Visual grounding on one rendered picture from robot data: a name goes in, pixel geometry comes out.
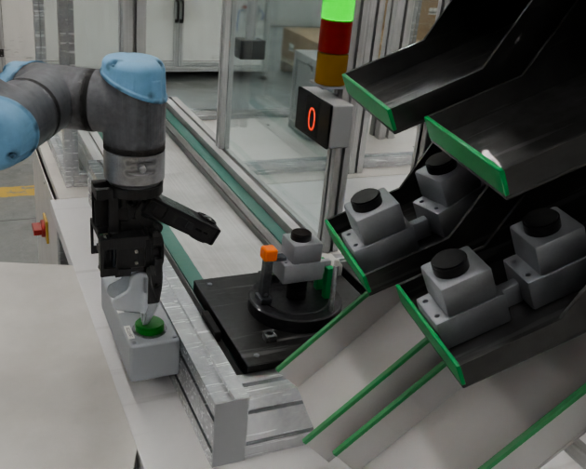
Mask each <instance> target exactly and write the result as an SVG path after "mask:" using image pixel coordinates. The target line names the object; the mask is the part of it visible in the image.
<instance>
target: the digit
mask: <svg viewBox="0 0 586 469"><path fill-rule="evenodd" d="M319 106H320V102H318V101H317V100H314V99H313V98H311V97H310V96H308V95H307V101H306V111H305V120H304V129H303V130H304V131H305V132H307V133H308V134H310V135H311V136H312V137H314V138H315V139H316V132H317V124H318V115H319Z"/></svg>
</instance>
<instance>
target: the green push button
mask: <svg viewBox="0 0 586 469"><path fill-rule="evenodd" d="M164 327H165V323H164V320H163V319H161V318H160V317H158V316H155V315H153V317H152V318H151V320H150V322H149V323H148V324H147V325H142V323H141V318H139V319H138V320H137V321H136V322H135V330H136V331H137V332H138V333H139V334H140V335H144V336H154V335H158V334H160V333H161V332H163V330H164Z"/></svg>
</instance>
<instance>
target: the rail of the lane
mask: <svg viewBox="0 0 586 469"><path fill-rule="evenodd" d="M87 169H88V171H89V172H88V173H87V176H88V191H89V194H88V203H89V205H90V206H91V208H92V198H91V181H92V180H106V179H105V178H104V176H103V159H100V162H99V163H98V162H97V160H87ZM160 302H161V303H162V305H163V307H164V309H165V311H166V314H167V316H168V317H169V319H170V321H171V323H172V325H173V327H174V329H175V330H176V332H177V334H178V336H179V338H180V372H179V373H178V374H175V375H169V378H170V380H171V381H172V383H173V385H174V388H175V390H176V392H177V394H178V396H179V398H180V402H181V404H182V405H183V407H184V409H185V412H186V414H187V416H188V418H189V420H190V422H191V425H192V427H193V429H194V431H195V433H196V435H197V438H198V440H199V442H200V444H201V446H202V448H203V451H204V453H205V454H206V457H207V459H208V462H209V464H210V466H211V467H212V468H213V467H217V466H222V465H225V464H229V463H234V462H241V461H244V460H245V455H246V432H247V421H248V409H249V395H248V394H247V392H246V390H245V388H244V386H243V384H242V383H241V382H240V380H239V379H238V377H237V375H236V374H235V372H234V370H233V368H232V366H231V365H230V363H229V361H228V360H227V358H226V356H225V355H224V353H223V352H222V351H221V349H220V346H219V345H218V342H220V334H221V331H220V329H219V327H218V326H217V324H216V322H215V321H214V319H213V318H212V316H211V314H210V313H209V311H203V312H202V316H201V315H200V313H199V311H198V310H197V308H196V306H195V305H194V303H193V301H192V299H191V297H190V296H189V294H188V292H187V291H186V289H185V287H184V286H183V285H182V283H181V282H180V279H179V278H178V276H177V274H176V272H175V271H174V269H173V267H172V266H171V264H170V262H169V261H168V259H167V257H166V255H165V257H164V263H163V285H162V291H161V296H160Z"/></svg>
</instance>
